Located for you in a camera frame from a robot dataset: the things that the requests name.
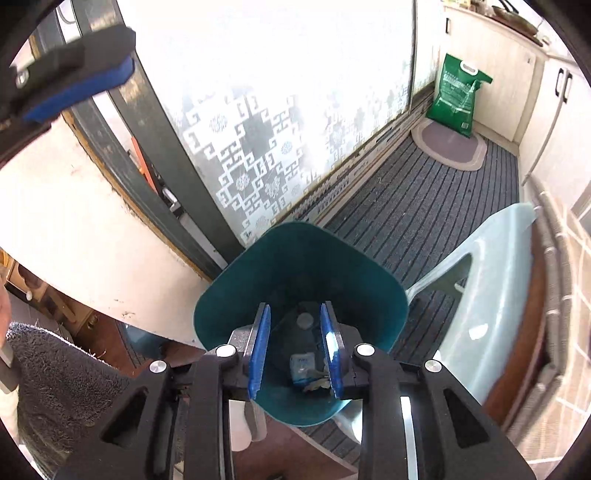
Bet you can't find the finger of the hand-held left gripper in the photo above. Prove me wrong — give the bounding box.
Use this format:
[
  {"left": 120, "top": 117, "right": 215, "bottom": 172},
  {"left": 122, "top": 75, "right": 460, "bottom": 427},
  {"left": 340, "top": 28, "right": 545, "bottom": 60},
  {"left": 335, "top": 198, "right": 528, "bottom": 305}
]
[
  {"left": 8, "top": 23, "right": 137, "bottom": 124},
  {"left": 0, "top": 115, "right": 52, "bottom": 162}
]

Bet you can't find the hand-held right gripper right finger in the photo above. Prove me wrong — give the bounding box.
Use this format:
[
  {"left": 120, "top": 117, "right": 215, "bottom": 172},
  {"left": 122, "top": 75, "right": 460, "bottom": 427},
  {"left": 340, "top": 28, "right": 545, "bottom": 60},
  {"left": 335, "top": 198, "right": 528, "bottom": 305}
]
[{"left": 320, "top": 301, "right": 539, "bottom": 480}]

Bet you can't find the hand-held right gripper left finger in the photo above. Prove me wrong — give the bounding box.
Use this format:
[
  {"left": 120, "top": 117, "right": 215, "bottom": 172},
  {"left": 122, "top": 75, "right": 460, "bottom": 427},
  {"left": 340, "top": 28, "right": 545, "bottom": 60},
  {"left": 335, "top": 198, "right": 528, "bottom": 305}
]
[{"left": 55, "top": 302, "right": 273, "bottom": 480}]

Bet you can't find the blue white plastic wrapper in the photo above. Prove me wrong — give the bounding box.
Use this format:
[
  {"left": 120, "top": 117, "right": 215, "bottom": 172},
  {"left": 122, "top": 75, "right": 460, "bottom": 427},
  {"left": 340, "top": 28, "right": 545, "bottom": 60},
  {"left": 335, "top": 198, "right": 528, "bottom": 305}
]
[{"left": 288, "top": 353, "right": 317, "bottom": 386}]

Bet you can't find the teal plastic bin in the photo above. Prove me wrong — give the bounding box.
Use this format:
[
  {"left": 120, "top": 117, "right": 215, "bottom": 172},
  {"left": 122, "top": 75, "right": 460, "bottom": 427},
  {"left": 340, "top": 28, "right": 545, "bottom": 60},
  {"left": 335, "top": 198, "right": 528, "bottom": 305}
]
[{"left": 193, "top": 222, "right": 409, "bottom": 428}]

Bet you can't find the light wooden furniture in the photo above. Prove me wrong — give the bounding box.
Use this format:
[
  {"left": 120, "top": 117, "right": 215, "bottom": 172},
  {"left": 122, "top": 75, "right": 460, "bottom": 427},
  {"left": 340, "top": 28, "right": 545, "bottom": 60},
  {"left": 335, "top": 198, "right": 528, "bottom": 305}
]
[{"left": 0, "top": 249, "right": 121, "bottom": 352}]

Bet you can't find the pale blue plastic stool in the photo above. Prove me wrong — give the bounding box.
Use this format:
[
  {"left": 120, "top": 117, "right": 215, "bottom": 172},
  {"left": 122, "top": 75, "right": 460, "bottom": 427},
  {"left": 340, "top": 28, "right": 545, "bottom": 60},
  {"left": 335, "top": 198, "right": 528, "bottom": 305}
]
[{"left": 332, "top": 202, "right": 540, "bottom": 446}]

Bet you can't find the patterned sliding glass door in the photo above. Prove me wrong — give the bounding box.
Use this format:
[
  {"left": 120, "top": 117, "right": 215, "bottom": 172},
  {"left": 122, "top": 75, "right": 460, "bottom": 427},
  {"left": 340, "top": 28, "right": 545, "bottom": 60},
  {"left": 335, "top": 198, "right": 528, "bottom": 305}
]
[
  {"left": 411, "top": 0, "right": 446, "bottom": 112},
  {"left": 74, "top": 0, "right": 416, "bottom": 278}
]

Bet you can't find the grey fuzzy rug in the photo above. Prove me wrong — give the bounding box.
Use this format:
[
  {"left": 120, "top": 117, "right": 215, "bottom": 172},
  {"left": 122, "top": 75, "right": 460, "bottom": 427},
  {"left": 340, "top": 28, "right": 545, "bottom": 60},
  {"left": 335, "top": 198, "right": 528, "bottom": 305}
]
[{"left": 4, "top": 320, "right": 139, "bottom": 476}]

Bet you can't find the oval grey door mat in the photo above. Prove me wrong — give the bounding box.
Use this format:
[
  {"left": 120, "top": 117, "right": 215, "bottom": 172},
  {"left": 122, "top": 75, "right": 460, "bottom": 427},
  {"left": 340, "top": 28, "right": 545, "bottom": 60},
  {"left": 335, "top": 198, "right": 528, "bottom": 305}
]
[{"left": 411, "top": 121, "right": 488, "bottom": 173}]

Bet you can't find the grey checked tablecloth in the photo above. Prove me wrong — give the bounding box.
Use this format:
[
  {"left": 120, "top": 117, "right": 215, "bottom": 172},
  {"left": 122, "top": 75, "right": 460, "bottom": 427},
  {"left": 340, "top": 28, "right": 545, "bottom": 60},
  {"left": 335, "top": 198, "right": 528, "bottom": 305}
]
[{"left": 503, "top": 175, "right": 591, "bottom": 467}]

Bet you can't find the green sack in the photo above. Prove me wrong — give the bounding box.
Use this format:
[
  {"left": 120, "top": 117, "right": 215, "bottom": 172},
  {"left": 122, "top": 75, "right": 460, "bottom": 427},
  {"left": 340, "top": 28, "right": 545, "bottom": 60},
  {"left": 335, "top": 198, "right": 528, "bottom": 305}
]
[{"left": 425, "top": 53, "right": 494, "bottom": 138}]

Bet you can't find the white kitchen cabinet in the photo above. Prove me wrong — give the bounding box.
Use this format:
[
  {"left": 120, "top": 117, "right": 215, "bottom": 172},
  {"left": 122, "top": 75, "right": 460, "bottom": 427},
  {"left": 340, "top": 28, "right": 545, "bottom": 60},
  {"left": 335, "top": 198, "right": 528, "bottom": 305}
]
[{"left": 438, "top": 0, "right": 583, "bottom": 185}]

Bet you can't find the dark frying pan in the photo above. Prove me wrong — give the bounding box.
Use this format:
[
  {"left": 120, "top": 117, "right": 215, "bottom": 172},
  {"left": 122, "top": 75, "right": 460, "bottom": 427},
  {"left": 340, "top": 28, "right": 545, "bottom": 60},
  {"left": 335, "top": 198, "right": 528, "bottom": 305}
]
[{"left": 489, "top": 4, "right": 541, "bottom": 35}]

